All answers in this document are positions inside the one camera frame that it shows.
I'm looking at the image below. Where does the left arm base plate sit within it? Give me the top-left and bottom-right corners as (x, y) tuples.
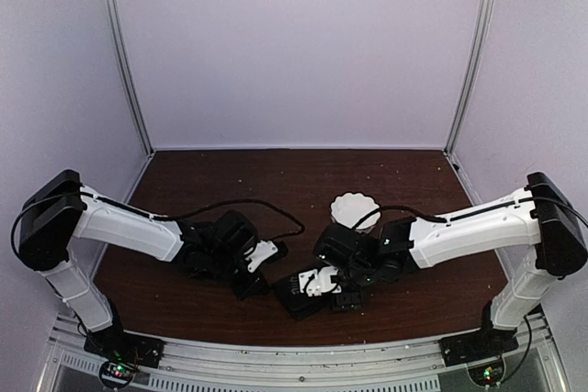
(84, 332), (164, 368)

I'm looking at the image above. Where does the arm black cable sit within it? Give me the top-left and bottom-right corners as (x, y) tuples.
(12, 198), (307, 264)
(351, 189), (588, 230)

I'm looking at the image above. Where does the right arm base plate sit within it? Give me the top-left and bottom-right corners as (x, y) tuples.
(439, 330), (519, 367)

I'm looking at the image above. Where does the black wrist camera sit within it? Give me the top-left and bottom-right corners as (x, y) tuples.
(312, 223), (363, 269)
(211, 210), (258, 255)

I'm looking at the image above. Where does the left round controller board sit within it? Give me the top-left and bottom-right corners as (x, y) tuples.
(98, 361), (136, 389)

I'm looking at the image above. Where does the aluminium frame post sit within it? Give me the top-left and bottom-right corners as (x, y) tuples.
(104, 0), (154, 156)
(444, 0), (495, 157)

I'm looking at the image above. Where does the right aluminium frame post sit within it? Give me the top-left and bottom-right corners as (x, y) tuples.
(444, 0), (495, 157)

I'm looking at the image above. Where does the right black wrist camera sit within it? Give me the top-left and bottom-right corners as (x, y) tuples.
(312, 223), (363, 269)

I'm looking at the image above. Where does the round controller board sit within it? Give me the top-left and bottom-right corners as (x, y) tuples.
(98, 361), (136, 389)
(468, 359), (505, 388)

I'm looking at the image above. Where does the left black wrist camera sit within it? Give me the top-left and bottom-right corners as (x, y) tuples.
(211, 210), (258, 255)

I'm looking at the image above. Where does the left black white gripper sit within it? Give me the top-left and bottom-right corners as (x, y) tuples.
(207, 247), (270, 301)

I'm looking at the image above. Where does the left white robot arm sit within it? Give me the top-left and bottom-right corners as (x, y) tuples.
(10, 169), (288, 359)

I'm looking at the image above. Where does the black zip tool case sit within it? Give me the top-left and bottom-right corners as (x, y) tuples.
(272, 274), (330, 320)

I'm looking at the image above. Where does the aluminium front rail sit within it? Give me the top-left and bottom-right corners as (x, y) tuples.
(36, 313), (566, 392)

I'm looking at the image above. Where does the left aluminium frame post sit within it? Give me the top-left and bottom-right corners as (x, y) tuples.
(104, 0), (154, 156)

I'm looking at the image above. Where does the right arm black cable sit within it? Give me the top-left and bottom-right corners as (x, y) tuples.
(351, 189), (588, 230)

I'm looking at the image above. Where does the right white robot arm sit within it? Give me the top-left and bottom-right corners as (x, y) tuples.
(290, 173), (587, 357)

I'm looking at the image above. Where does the right round controller board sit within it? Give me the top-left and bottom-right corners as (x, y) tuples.
(468, 359), (505, 388)

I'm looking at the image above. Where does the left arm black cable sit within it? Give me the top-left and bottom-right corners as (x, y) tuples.
(12, 198), (307, 264)

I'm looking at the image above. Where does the white scalloped bowl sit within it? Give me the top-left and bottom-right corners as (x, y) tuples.
(330, 193), (379, 228)

